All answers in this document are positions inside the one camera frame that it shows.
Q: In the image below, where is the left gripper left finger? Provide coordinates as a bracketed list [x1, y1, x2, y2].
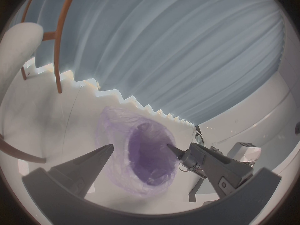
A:
[48, 144, 114, 197]

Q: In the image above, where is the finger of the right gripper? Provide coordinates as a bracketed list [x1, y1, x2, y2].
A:
[166, 144, 187, 161]

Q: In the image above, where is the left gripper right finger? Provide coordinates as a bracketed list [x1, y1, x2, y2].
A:
[189, 142, 254, 200]

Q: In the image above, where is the purple plastic bag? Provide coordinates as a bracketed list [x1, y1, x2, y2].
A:
[94, 106, 177, 197]

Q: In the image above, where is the white and blue litter box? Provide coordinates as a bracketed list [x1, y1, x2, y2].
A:
[192, 131, 205, 147]

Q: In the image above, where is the blue-green curtain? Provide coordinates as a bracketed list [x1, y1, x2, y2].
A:
[14, 0, 285, 127]

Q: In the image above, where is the white wooden chair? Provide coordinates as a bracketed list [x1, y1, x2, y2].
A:
[0, 0, 81, 164]

